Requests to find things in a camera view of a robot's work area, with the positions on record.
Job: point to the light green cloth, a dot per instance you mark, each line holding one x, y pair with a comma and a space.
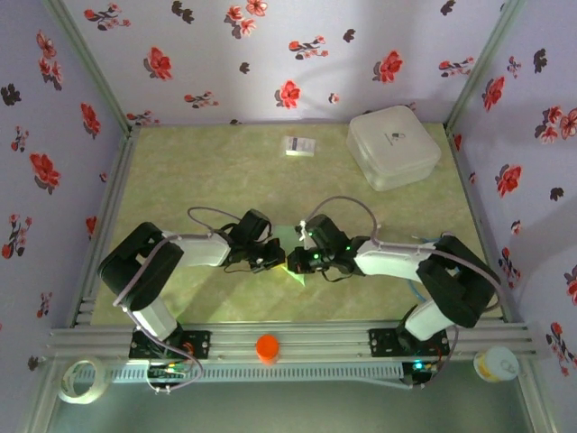
286, 234

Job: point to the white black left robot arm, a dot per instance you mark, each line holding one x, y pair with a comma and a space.
198, 250

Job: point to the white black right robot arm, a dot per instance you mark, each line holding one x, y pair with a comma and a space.
392, 261

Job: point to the orange cylinder cap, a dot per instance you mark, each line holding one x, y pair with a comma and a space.
267, 348

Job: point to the small white packet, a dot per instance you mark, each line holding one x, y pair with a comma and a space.
299, 145

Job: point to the white plastic lidded box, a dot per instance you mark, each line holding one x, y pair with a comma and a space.
392, 144

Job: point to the white yellow jar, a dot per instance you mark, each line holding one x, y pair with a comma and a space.
496, 365

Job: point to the clear tape roll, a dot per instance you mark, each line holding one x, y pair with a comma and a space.
67, 392

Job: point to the aluminium mounting rail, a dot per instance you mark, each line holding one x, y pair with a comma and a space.
315, 338

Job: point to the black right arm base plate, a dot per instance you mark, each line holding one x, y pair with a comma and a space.
383, 343

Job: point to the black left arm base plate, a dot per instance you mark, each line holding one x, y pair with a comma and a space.
198, 345

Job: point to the aluminium side rail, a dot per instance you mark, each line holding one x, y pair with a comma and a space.
478, 216
106, 216

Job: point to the aluminium corner post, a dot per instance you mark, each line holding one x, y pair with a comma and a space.
484, 63
90, 63

